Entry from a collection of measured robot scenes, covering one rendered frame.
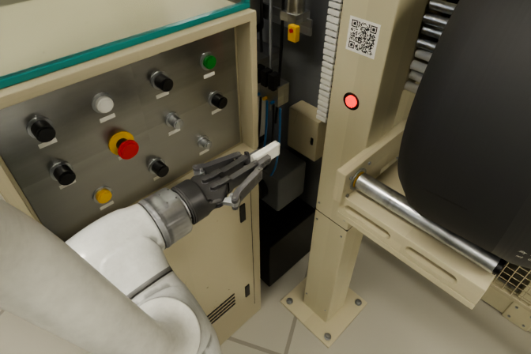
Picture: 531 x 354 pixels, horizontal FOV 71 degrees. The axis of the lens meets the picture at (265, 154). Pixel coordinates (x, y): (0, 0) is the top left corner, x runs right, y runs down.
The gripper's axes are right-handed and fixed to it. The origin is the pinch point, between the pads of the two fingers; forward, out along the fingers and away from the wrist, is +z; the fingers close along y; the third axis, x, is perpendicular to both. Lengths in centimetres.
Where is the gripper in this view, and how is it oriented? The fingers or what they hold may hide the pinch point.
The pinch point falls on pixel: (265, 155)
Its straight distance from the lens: 74.8
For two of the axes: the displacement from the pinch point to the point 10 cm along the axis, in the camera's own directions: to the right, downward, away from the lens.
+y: -6.9, -4.7, 5.5
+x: 0.0, 7.6, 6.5
